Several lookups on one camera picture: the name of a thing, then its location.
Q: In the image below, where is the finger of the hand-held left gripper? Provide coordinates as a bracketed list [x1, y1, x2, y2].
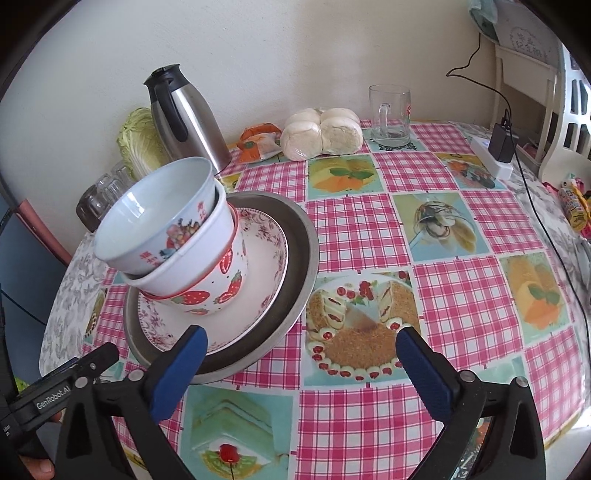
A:
[69, 342, 120, 383]

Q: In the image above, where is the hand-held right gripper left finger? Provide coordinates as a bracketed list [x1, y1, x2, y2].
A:
[54, 324, 209, 480]

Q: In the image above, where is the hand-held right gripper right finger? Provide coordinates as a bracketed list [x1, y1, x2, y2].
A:
[396, 324, 548, 480]

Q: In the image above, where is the red-rimmed strawberry bowl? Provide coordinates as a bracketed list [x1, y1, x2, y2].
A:
[141, 217, 249, 317]

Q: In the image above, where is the plain white bowl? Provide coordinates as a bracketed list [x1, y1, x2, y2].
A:
[121, 182, 238, 296]

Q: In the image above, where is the pink floral plate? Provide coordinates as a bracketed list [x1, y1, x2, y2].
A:
[137, 208, 289, 356]

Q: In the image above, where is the light blue printed bowl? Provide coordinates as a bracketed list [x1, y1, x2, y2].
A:
[93, 157, 218, 276]

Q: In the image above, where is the large stainless steel plate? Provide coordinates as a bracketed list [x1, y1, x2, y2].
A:
[124, 191, 320, 386]

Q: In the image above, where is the person's left hand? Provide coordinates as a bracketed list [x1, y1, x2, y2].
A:
[21, 455, 61, 480]

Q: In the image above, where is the pink checked picture tablecloth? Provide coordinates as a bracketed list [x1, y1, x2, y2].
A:
[83, 117, 587, 480]

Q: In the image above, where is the pink wooden panel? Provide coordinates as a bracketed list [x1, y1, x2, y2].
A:
[14, 198, 70, 266]

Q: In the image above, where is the clear drinking glass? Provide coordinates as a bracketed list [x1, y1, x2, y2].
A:
[92, 174, 127, 208]
[111, 162, 136, 185]

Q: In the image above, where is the napa cabbage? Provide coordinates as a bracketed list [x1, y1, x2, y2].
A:
[116, 107, 169, 181]

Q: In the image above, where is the yellow snack packet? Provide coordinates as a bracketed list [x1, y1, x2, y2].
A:
[558, 180, 591, 232]

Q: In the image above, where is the white power strip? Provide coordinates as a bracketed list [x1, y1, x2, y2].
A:
[471, 136, 514, 181]

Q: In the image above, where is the orange and clear snack packet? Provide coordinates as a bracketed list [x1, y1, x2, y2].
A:
[237, 133, 282, 163]

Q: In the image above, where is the black power adapter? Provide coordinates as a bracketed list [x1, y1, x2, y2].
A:
[488, 121, 515, 163]

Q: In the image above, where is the stainless steel thermos jug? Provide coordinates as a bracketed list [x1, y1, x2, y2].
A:
[143, 64, 232, 174]

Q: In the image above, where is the bag of white steamed buns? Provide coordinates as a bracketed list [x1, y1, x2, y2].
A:
[281, 107, 364, 162]

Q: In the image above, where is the clear glass mug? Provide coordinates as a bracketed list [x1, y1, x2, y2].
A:
[368, 84, 413, 147]

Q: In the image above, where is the white lattice chair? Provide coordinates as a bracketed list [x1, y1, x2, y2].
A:
[538, 44, 591, 190]

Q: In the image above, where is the grey framed sign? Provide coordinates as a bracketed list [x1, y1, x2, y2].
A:
[494, 0, 563, 63]

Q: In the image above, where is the teal cloth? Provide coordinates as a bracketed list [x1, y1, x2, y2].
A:
[468, 0, 500, 37]

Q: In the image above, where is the black power strip cable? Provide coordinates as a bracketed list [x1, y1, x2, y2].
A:
[510, 134, 591, 337]

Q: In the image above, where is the black adapter cable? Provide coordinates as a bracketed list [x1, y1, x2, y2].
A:
[445, 32, 511, 125]

